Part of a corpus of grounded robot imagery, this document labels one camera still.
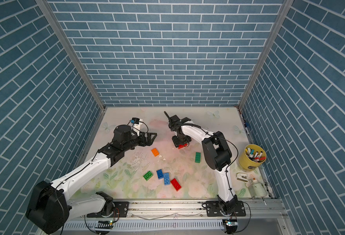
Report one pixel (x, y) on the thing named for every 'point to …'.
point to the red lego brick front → (175, 184)
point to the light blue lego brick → (166, 177)
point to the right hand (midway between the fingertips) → (182, 143)
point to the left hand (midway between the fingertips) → (154, 134)
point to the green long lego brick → (198, 157)
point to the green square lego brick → (148, 175)
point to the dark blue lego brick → (160, 174)
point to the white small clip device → (242, 176)
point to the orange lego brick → (155, 152)
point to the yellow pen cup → (252, 156)
